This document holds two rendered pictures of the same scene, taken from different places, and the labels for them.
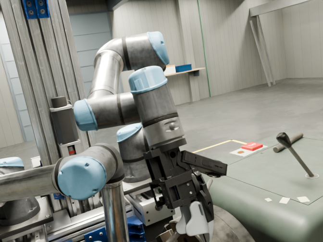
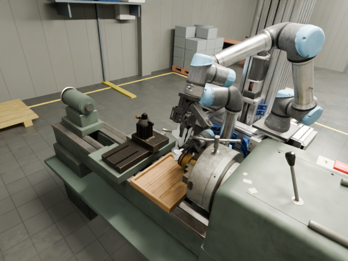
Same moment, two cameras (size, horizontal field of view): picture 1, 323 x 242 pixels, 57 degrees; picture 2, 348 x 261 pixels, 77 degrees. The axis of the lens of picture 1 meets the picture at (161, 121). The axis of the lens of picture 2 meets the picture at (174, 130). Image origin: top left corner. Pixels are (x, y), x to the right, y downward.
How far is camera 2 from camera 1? 0.75 m
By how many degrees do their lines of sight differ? 64
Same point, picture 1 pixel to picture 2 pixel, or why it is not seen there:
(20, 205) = not seen: hidden behind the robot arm
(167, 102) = (194, 75)
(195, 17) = not seen: outside the picture
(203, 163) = (196, 114)
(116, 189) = (228, 114)
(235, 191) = (251, 160)
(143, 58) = (287, 45)
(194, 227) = (175, 133)
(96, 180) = (204, 99)
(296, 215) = (231, 185)
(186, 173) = (182, 111)
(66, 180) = not seen: hidden behind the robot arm
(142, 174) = (273, 125)
